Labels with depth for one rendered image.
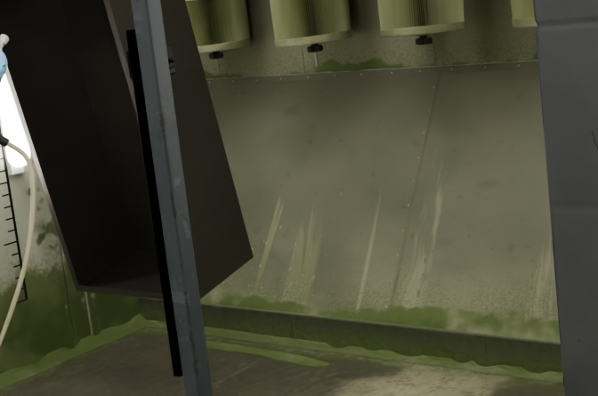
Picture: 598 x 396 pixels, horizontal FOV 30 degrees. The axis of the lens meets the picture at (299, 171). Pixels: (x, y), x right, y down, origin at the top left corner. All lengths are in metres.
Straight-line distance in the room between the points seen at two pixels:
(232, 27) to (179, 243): 2.49
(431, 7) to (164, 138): 1.91
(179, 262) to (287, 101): 2.55
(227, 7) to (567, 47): 2.81
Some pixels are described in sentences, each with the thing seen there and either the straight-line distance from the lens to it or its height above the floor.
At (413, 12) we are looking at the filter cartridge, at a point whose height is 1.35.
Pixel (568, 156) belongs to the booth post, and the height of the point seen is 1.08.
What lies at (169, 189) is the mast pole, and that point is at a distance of 2.56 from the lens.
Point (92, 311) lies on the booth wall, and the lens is 5.01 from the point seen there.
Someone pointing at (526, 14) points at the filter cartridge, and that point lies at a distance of 4.02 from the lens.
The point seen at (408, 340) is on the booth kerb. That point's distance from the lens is 4.31.
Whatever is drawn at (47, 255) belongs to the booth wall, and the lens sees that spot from 4.84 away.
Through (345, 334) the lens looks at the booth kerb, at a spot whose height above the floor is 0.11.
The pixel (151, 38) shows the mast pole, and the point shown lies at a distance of 2.52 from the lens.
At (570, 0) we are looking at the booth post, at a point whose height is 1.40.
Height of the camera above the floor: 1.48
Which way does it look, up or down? 9 degrees down
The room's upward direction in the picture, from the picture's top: 7 degrees counter-clockwise
